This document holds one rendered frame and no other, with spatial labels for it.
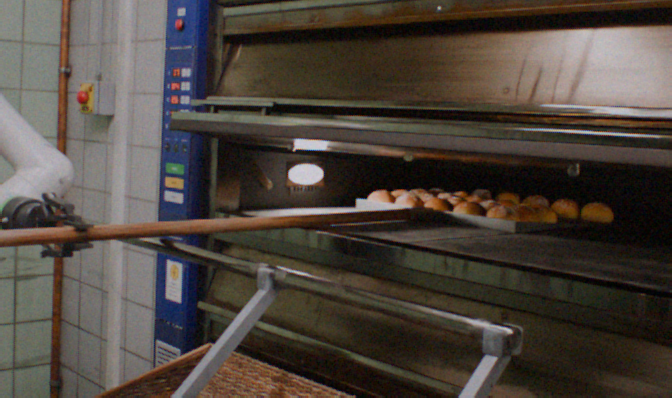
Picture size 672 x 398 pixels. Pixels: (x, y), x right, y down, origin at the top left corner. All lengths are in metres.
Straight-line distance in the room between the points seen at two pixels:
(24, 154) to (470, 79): 0.98
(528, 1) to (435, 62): 0.24
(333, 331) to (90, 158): 1.22
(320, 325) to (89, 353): 1.16
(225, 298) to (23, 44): 1.19
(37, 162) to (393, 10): 0.84
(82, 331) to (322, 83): 1.38
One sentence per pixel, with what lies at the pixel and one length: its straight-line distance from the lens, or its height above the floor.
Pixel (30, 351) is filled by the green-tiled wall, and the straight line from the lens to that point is 3.10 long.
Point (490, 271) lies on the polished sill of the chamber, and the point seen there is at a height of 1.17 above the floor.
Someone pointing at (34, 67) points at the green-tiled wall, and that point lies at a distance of 2.99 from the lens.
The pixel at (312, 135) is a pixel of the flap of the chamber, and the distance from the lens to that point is 1.73.
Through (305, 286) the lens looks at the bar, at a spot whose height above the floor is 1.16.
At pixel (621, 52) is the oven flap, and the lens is 1.49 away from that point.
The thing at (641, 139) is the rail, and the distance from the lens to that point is 1.29.
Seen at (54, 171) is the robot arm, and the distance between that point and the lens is 1.98.
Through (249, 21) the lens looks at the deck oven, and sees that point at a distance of 2.17.
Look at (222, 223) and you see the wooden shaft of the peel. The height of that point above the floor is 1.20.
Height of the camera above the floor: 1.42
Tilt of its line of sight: 3 degrees down
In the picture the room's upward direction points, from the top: 3 degrees clockwise
